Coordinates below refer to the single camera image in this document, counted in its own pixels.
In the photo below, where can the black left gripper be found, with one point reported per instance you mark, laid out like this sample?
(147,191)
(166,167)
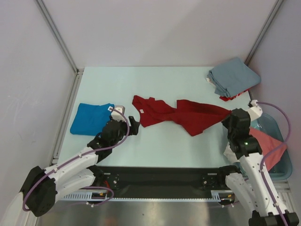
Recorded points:
(133,128)

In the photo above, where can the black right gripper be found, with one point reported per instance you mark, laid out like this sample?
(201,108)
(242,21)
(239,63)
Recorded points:
(233,120)

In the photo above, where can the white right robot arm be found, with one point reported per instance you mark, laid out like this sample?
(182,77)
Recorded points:
(258,194)

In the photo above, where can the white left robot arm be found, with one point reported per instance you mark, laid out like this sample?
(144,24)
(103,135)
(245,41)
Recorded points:
(42,188)

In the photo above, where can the folded red printed t shirt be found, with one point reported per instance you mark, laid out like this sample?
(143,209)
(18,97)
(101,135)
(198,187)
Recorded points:
(225,99)

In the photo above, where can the white cloth in basin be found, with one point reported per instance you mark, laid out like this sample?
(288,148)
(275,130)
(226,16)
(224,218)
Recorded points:
(230,155)

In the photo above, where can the pink t shirt in basin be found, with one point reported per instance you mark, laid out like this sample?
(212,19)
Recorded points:
(267,144)

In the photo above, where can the folded bright blue t shirt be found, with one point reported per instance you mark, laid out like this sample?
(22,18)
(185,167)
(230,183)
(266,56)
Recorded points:
(90,119)

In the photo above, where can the folded grey-blue t shirt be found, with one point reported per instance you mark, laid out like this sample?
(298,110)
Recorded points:
(232,77)

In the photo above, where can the folded white t shirt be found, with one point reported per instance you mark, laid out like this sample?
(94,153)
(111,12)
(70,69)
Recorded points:
(210,82)

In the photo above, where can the translucent blue plastic basin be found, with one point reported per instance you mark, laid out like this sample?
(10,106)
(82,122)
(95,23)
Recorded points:
(282,166)

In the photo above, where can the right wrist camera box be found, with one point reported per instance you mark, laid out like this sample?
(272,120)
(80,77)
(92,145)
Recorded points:
(254,110)

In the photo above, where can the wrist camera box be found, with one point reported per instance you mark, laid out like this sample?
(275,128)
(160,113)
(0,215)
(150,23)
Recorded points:
(117,113)
(254,110)

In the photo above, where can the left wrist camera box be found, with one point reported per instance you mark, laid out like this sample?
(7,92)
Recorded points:
(117,113)

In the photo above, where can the left aluminium frame post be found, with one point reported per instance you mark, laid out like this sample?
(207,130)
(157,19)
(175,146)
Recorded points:
(56,34)

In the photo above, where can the aluminium frame post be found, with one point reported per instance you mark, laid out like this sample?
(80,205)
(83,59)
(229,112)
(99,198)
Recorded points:
(56,34)
(264,30)

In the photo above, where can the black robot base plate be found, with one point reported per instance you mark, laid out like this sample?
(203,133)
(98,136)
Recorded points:
(169,182)

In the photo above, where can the white slotted cable duct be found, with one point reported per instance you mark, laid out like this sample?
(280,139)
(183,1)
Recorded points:
(102,195)

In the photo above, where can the right aluminium frame post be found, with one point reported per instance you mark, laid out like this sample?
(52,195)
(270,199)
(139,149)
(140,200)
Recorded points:
(264,30)

